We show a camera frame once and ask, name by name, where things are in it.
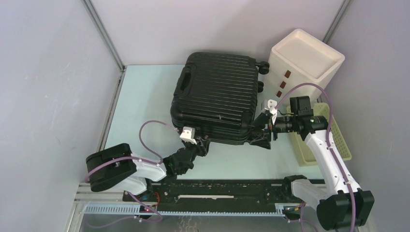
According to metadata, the black ribbed hard-shell suitcase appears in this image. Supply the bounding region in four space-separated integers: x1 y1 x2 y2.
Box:
170 52 270 145

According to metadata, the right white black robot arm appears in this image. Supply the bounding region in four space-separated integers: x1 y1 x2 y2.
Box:
253 96 375 231

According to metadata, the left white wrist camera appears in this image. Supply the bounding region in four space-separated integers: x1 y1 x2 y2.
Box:
179 127 197 145

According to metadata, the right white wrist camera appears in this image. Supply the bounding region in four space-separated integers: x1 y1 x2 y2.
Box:
262 99 278 126

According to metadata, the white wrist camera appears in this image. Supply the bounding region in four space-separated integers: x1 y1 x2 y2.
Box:
179 127 197 145
262 99 278 126

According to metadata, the pale yellow perforated basket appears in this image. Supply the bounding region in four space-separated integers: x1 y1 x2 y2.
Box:
286 102 352 167

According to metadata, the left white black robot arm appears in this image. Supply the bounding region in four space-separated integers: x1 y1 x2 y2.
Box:
85 141 209 201

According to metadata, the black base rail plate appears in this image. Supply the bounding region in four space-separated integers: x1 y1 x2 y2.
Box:
136 179 302 215

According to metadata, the white stacked drawer unit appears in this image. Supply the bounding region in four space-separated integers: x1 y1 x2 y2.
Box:
263 29 345 100

